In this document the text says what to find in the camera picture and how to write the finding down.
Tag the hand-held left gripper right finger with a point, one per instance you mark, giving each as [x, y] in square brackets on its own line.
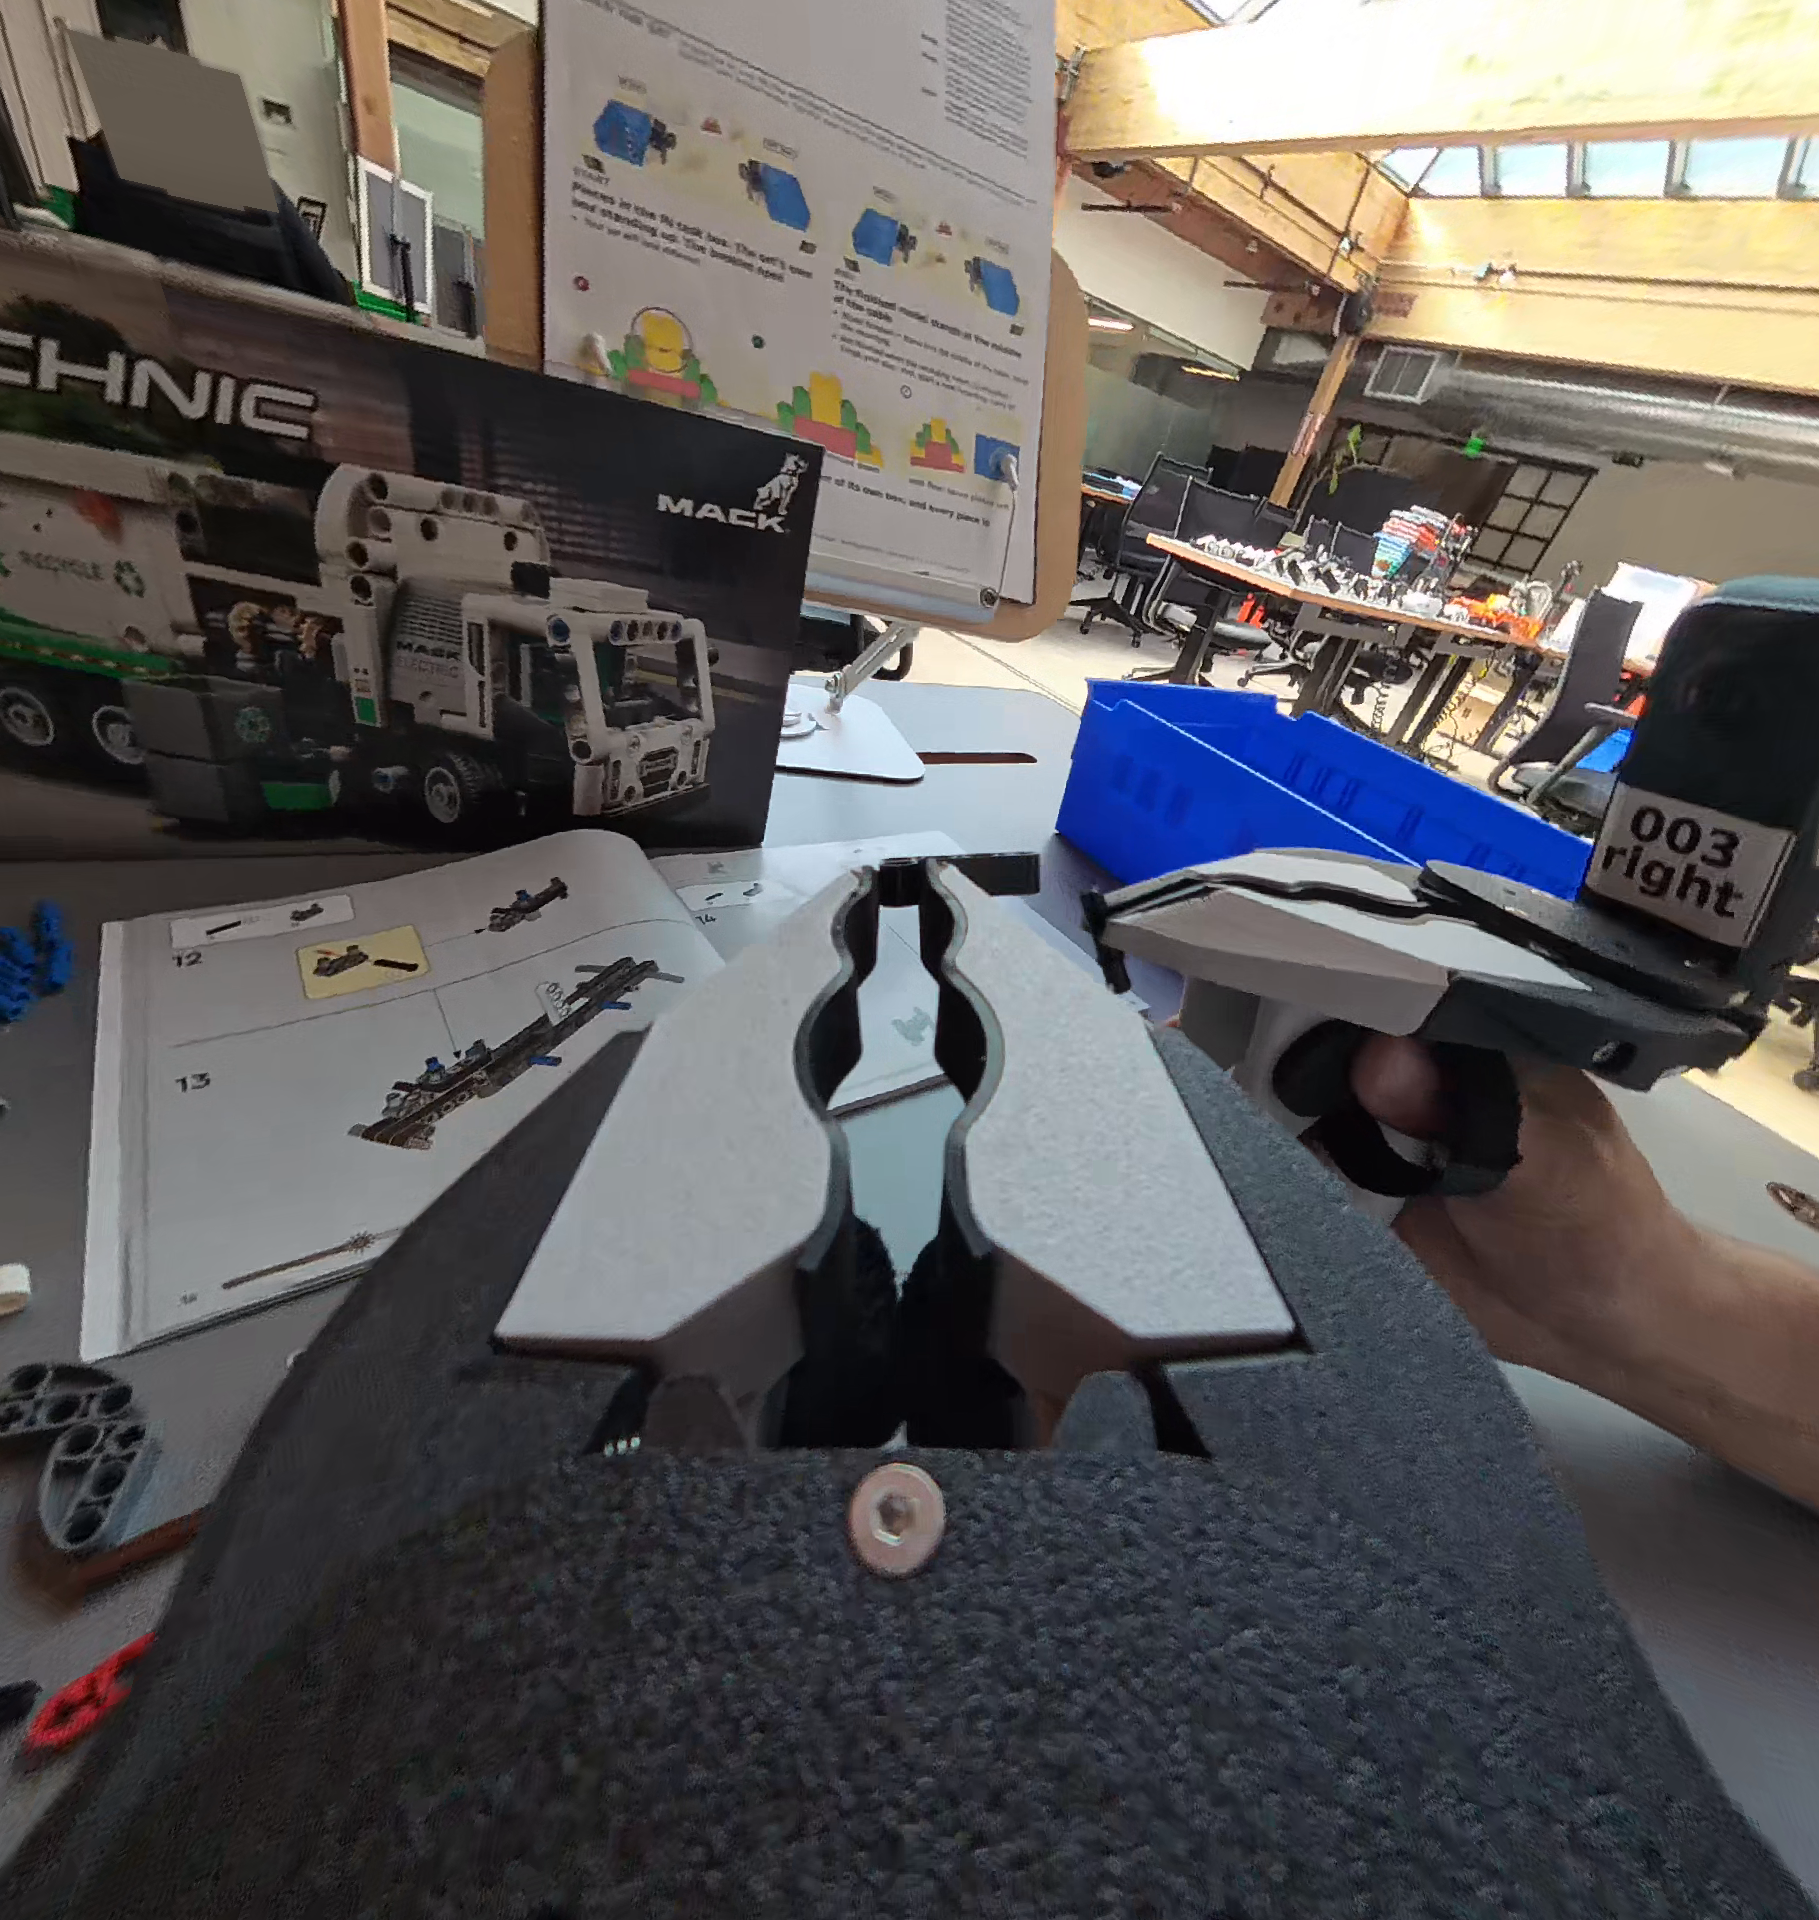
[1105, 1184]

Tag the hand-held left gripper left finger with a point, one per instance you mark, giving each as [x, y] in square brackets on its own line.
[699, 1171]

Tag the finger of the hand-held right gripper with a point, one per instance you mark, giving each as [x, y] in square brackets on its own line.
[1301, 872]
[1301, 945]

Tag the black lego beam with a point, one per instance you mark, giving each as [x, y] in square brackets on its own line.
[983, 872]

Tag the red lego connector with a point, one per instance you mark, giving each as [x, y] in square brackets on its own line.
[85, 1694]

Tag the person's right forearm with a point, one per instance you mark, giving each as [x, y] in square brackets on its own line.
[1748, 1380]

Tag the lego instruction booklet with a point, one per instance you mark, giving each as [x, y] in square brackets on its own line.
[250, 1141]

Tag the brown lego axle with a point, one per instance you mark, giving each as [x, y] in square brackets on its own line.
[145, 1546]

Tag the pile of blue lego pins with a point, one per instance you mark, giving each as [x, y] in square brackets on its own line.
[10, 966]

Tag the lego truck set box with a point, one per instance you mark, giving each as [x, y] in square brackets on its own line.
[398, 452]

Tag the person's right hand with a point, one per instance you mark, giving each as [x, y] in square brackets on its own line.
[1586, 1215]

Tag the blue plastic bin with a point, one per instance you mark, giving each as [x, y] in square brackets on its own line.
[1225, 766]

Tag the cluttered wooden table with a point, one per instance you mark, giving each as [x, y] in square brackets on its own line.
[1301, 581]

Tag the white metal stand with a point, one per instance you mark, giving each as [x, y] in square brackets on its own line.
[849, 743]

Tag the printed instruction sheet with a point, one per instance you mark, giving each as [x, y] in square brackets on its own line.
[789, 180]

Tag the wooden clipboard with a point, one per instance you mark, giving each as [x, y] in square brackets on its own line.
[512, 224]

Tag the white framed panel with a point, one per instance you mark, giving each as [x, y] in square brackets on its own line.
[394, 239]

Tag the grey air duct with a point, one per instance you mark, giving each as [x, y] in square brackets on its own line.
[1599, 408]

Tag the dark grey lego frame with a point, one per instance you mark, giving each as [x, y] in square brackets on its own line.
[58, 1399]
[99, 1478]

